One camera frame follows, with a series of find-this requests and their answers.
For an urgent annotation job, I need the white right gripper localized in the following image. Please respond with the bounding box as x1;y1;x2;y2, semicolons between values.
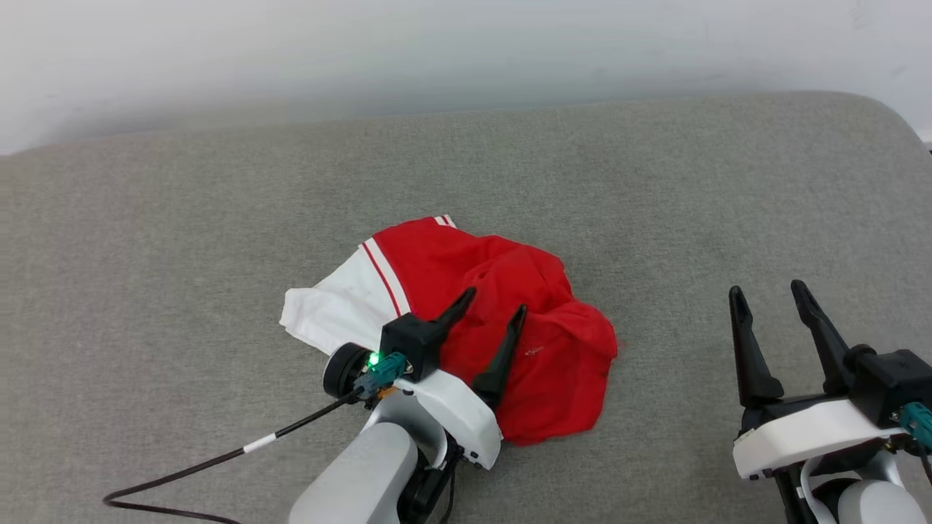
728;279;911;482

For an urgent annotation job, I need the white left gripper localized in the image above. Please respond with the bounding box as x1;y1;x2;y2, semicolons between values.
379;287;528;471

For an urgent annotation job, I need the red and white garment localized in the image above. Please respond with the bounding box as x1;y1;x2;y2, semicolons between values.
280;215;619;446

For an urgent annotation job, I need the green left camera connector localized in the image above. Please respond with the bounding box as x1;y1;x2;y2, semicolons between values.
354;352;407;400

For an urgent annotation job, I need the green camera connector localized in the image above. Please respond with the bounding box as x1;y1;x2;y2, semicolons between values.
899;404;932;449
354;352;407;400

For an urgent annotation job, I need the green right camera connector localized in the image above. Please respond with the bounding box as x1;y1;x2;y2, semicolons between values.
899;404;932;449

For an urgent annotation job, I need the black left camera cable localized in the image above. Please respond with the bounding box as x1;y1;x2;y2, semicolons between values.
102;389;365;524

